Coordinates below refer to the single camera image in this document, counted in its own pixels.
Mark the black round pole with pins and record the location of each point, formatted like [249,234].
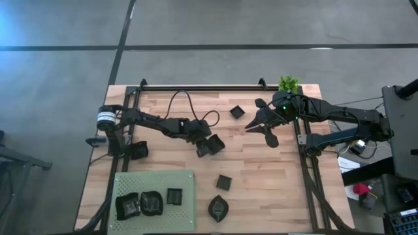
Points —
[409,90]

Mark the small green potted plant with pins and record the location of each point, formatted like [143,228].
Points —
[289,82]

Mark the small black square plate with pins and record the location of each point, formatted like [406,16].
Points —
[174,196]
[237,112]
[224,182]

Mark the black metal stand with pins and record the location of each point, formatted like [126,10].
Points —
[23,160]

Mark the dark grey case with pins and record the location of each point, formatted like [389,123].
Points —
[390,189]

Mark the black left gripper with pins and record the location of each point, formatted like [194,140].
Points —
[200,130]

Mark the black aluminium rig frame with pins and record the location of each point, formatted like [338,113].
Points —
[202,88]

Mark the dark grey cloth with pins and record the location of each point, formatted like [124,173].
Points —
[367,202]

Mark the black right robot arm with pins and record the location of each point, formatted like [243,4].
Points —
[343,113]

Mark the green perforated metal shelf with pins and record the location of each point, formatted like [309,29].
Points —
[186,218]

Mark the black board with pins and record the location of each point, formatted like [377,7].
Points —
[369,172]

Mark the red cloth object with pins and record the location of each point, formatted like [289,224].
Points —
[360,188]

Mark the small black device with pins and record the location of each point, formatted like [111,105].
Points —
[405,194]

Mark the small silver power adapter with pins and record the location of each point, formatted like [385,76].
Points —
[360,144]

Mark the black table clamp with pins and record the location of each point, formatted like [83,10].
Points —
[95,141]

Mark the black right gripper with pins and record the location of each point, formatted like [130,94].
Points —
[272,117]

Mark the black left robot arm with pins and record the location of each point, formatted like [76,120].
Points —
[156,121]

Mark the white paper sheet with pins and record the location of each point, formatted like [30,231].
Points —
[345,162]

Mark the grey metal cabinet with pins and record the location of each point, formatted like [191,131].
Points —
[405,137]

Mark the compartment parts organizer box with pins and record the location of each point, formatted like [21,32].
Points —
[403,225]

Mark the black leaf-shaped plate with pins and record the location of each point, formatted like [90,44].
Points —
[151,203]
[218,209]

